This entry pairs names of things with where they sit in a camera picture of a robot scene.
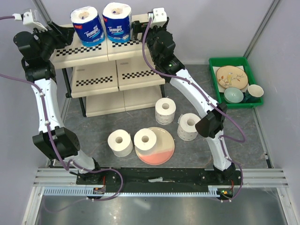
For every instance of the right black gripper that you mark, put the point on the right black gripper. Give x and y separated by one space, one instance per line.
138 28

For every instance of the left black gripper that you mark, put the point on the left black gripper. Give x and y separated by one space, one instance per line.
63 36

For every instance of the blue paper towel roll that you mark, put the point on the blue paper towel roll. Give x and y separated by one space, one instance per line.
117 18

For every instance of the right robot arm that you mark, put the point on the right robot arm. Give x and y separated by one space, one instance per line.
161 46

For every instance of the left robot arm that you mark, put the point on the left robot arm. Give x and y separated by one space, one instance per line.
54 140

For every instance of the beige three-tier shelf rack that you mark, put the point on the beige three-tier shelf rack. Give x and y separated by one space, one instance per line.
110 77

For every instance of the white roll with dotted print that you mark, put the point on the white roll with dotted print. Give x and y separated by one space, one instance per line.
165 109

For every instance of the green plastic bin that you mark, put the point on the green plastic bin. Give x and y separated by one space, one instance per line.
240 62

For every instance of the beige plate with bird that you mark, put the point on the beige plate with bird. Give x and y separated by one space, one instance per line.
230 76

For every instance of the plain white roll on plate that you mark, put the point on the plain white roll on plate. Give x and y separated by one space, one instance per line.
145 141

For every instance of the plain white roll on table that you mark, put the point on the plain white roll on table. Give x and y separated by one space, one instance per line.
120 143

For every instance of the white roll with pink core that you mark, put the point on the white roll with pink core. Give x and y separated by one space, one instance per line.
186 129

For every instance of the light teal ceramic bowl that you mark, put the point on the light teal ceramic bowl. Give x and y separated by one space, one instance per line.
233 95

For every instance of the beige and pink plate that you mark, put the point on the beige and pink plate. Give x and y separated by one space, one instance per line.
164 149

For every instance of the dark teal mug white inside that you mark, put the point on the dark teal mug white inside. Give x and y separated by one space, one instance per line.
253 93

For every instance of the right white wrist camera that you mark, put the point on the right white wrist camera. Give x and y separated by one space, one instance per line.
158 17

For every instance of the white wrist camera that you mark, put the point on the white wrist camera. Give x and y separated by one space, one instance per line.
158 17
30 19

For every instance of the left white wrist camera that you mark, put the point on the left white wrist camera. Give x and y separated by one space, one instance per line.
30 19

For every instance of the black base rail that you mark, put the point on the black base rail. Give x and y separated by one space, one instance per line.
160 180

